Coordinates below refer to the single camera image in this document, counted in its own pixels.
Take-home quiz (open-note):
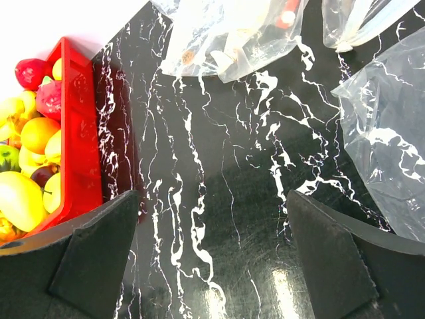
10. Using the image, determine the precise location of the orange fruit toy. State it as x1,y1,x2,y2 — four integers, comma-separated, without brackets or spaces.
21,117,60,154

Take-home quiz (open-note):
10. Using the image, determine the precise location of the clear zip bag with items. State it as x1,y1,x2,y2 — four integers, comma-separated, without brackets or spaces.
153,0,307,83

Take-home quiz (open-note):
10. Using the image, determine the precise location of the dark purple plum toy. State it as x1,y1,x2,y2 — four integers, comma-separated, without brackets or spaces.
31,165,59,187

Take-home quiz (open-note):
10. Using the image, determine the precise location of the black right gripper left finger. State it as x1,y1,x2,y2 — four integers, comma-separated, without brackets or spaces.
1,191,139,318

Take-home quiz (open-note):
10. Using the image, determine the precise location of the red apple toy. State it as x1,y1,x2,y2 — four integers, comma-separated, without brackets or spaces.
15,58,52,91

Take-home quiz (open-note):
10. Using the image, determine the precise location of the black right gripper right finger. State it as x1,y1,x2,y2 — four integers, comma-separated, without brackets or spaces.
287,190,424,318

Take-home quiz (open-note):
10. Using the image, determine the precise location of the yellow banana bunch toy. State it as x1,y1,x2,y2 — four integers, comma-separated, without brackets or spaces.
1,90,41,141

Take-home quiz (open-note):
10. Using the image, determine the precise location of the clear zip bag blue zipper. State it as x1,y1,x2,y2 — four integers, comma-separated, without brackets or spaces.
321,0,419,53

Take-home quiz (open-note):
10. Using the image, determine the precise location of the pink dragon fruit toy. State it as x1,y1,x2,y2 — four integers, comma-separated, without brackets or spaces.
35,80,62,122

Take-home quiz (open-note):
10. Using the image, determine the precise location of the red plastic fruit bin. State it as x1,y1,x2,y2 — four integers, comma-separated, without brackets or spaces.
27,37,103,237

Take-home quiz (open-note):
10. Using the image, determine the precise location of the polka dot zip bag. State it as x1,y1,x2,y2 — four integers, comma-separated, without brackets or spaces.
331,29,424,242

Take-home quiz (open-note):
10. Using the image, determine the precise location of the yellow mango toy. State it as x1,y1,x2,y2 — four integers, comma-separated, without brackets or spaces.
1,171,48,233

